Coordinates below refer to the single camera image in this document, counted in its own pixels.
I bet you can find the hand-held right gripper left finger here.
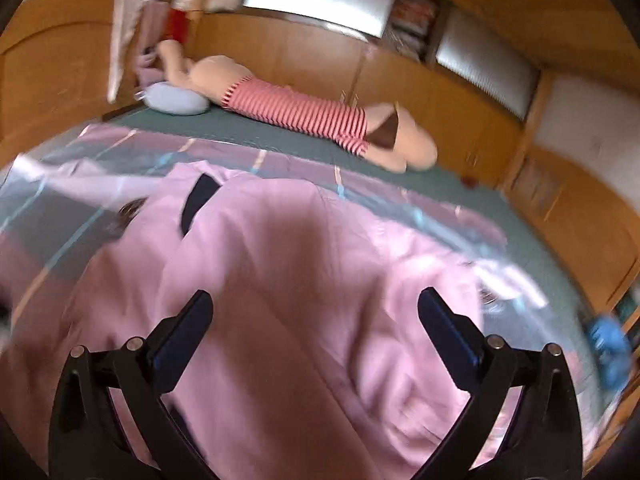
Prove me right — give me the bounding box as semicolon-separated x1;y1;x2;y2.
47;289;216;480

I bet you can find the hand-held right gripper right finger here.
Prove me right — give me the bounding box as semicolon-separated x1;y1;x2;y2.
410;286;586;480

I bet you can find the pink hooded jacket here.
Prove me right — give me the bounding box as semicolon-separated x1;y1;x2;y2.
0;160;517;480

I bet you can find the green patterned mattress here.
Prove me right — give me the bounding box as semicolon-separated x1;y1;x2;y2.
106;106;617;361

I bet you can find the blue plush neck pillow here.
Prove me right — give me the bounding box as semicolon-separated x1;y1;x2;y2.
584;311;634;394

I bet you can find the plaid bed sheet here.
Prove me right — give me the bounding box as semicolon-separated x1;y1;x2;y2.
0;122;601;461

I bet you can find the lilac neck pillow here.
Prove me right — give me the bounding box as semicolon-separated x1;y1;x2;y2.
143;82;211;117

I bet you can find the plush dog in striped shirt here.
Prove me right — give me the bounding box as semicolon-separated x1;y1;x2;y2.
156;40;439;174

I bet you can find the purple plush toy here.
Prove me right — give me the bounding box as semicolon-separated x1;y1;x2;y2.
134;46;167;90

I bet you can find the narrow frosted glass panel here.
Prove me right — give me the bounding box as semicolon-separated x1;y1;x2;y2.
434;9;542;119

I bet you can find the white hanging towel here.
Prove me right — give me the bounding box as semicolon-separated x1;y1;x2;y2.
105;0;153;104

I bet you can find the red cloth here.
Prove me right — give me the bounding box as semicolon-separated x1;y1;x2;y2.
164;7;194;44

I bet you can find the stack of magazines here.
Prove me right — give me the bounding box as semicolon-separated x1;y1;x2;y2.
381;0;447;64

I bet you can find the wooden bunk bed frame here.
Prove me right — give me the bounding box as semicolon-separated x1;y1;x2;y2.
0;0;640;461

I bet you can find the wooden wall cabinet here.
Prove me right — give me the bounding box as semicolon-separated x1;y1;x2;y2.
189;9;532;192

